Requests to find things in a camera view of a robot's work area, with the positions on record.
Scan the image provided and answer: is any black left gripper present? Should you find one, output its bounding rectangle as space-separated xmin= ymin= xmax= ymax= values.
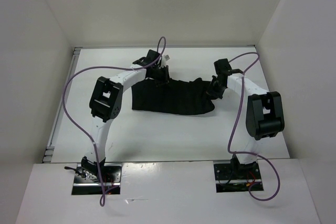
xmin=150 ymin=65 xmax=173 ymax=89

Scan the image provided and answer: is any black skirt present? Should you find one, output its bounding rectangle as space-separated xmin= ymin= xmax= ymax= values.
xmin=131 ymin=78 xmax=215 ymax=115

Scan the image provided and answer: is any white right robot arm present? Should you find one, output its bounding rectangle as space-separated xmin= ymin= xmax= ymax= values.
xmin=207 ymin=73 xmax=285 ymax=178

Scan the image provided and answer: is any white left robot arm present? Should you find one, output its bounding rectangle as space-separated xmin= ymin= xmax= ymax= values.
xmin=81 ymin=61 xmax=170 ymax=182

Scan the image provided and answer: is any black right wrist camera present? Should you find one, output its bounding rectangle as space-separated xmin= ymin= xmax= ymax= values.
xmin=214 ymin=58 xmax=232 ymax=76

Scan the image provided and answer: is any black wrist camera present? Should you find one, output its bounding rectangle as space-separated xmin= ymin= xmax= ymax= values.
xmin=145 ymin=49 xmax=160 ymax=65
xmin=214 ymin=58 xmax=232 ymax=76

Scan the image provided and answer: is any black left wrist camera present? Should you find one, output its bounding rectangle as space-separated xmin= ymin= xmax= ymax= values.
xmin=145 ymin=49 xmax=160 ymax=65

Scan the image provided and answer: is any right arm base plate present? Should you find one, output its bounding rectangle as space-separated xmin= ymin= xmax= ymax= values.
xmin=213 ymin=162 xmax=264 ymax=193

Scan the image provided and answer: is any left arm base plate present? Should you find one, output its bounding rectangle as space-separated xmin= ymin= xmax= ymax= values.
xmin=71 ymin=163 xmax=122 ymax=195

